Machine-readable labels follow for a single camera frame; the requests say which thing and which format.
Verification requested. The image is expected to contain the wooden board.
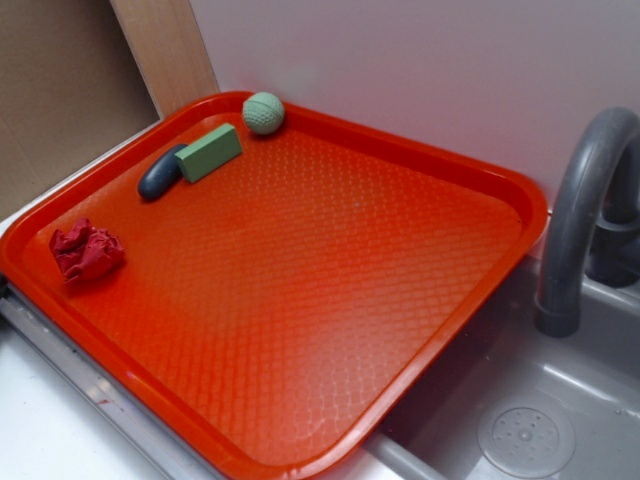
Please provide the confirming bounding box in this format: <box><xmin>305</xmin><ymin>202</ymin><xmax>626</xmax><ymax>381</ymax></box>
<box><xmin>111</xmin><ymin>0</ymin><xmax>219</xmax><ymax>118</ymax></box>

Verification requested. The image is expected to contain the grey plastic faucet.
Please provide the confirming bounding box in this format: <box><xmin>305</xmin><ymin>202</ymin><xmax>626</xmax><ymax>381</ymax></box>
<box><xmin>535</xmin><ymin>107</ymin><xmax>639</xmax><ymax>337</ymax></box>

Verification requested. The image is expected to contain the metal rail strip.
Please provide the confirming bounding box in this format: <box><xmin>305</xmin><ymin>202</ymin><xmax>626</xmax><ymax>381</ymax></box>
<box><xmin>1</xmin><ymin>284</ymin><xmax>221</xmax><ymax>479</ymax></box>

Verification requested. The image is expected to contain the orange plastic tray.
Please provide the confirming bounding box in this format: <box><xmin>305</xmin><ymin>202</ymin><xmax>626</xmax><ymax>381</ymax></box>
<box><xmin>1</xmin><ymin>92</ymin><xmax>547</xmax><ymax>479</ymax></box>

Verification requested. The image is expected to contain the green dimpled ball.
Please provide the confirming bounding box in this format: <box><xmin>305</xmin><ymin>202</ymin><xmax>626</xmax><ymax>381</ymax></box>
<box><xmin>242</xmin><ymin>92</ymin><xmax>285</xmax><ymax>135</ymax></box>

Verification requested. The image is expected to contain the green rectangular block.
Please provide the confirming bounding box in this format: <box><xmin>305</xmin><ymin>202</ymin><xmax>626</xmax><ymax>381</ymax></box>
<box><xmin>175</xmin><ymin>123</ymin><xmax>243</xmax><ymax>183</ymax></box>

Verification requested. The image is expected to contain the grey plastic sink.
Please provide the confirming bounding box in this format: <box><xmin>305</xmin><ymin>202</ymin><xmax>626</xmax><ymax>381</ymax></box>
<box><xmin>365</xmin><ymin>257</ymin><xmax>640</xmax><ymax>480</ymax></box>

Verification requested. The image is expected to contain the dark blue oval object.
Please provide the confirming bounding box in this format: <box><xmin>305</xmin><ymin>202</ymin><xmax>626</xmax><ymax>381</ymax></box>
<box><xmin>137</xmin><ymin>144</ymin><xmax>187</xmax><ymax>201</ymax></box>

